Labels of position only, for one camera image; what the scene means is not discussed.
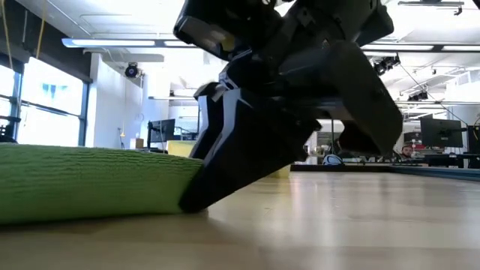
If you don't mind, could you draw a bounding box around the large black monitor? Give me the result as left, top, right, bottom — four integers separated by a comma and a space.
419, 118, 464, 149

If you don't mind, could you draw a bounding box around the black metal table frame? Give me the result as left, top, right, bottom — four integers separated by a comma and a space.
290, 163, 480, 183

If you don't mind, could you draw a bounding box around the yellow translucent plastic basket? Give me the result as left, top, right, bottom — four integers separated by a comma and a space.
167, 140, 292, 179

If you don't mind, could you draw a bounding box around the ceiling light fixture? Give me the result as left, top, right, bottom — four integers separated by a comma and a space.
61, 37, 157, 49

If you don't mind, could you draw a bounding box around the yellow hanging strap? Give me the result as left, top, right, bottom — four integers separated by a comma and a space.
0, 0, 14, 71
35, 0, 47, 60

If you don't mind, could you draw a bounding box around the black ceiling equipment cluster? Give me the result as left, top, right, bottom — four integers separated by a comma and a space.
373, 54, 401, 77

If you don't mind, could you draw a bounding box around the dark green microfiber towel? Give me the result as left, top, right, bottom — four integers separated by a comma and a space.
0, 144, 206, 225

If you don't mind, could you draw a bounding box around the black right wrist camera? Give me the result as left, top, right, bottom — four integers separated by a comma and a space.
173, 0, 279, 63

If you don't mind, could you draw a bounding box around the large window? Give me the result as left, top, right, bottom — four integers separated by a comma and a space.
0, 55, 91, 148

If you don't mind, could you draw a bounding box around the small black monitor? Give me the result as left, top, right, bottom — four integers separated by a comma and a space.
148, 118, 176, 151

